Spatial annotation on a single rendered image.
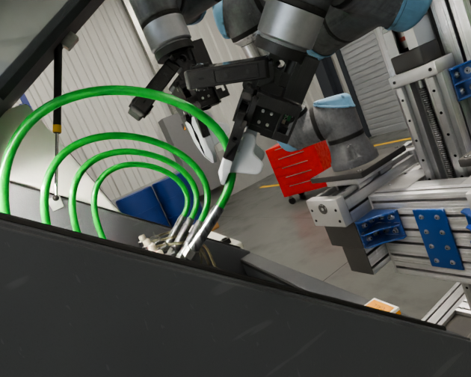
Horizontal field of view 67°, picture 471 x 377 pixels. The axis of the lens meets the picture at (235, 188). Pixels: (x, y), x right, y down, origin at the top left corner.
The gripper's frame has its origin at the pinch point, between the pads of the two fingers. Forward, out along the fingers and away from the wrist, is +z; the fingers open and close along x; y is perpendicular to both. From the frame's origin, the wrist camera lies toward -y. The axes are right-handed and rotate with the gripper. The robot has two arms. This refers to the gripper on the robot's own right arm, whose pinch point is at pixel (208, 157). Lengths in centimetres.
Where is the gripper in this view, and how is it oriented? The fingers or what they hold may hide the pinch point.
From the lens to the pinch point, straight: 65.8
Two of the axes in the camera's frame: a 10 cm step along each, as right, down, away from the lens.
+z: 3.9, 9.1, 1.5
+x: -3.6, 0.1, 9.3
